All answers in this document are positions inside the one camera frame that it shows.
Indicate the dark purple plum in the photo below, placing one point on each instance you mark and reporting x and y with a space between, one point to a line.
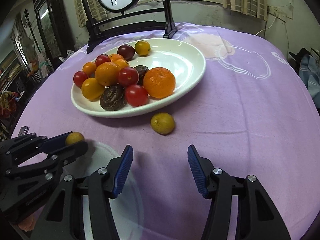
126 52

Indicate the white plastic bag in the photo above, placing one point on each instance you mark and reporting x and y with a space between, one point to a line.
69 54

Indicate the white oval plate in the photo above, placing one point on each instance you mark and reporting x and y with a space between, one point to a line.
185 62

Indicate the small yellow-green lime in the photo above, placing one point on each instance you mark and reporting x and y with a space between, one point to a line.
162 123
73 138

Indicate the person's left hand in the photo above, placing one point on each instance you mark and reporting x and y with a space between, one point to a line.
28 224

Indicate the blue clothes pile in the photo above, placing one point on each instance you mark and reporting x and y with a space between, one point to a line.
309 74

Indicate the large orange mandarin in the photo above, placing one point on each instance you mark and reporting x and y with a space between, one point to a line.
159 82

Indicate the small orange citrus back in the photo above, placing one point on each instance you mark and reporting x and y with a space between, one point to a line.
115 57

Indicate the wall power outlet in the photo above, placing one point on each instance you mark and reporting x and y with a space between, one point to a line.
278 12

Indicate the dark water chestnut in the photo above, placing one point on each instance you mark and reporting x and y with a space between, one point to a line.
142 70
113 98

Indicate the red cherry tomato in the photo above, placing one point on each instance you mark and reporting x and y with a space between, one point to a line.
103 58
136 95
128 76
79 78

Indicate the yellow-orange citrus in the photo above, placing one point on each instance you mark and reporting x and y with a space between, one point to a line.
122 63

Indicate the smartphone on table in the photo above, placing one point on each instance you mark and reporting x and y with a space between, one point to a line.
23 131

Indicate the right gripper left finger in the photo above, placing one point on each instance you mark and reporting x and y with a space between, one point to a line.
79 208

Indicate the dark framed mirror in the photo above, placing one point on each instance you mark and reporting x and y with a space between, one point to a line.
54 29

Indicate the large yellow orange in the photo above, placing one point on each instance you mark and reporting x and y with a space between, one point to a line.
142 48

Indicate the purple printed tablecloth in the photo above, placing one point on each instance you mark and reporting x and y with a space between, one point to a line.
250 114

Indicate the wrinkled orange mandarin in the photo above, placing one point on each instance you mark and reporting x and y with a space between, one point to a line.
106 74

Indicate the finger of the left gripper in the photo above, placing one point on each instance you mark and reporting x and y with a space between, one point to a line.
47 141
62 153

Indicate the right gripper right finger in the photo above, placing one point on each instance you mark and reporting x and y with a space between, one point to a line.
258 217

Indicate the small orange mandarin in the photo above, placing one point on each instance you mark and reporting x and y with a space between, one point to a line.
89 68

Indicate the small orange kumquat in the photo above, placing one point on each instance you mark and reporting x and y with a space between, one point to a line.
91 89

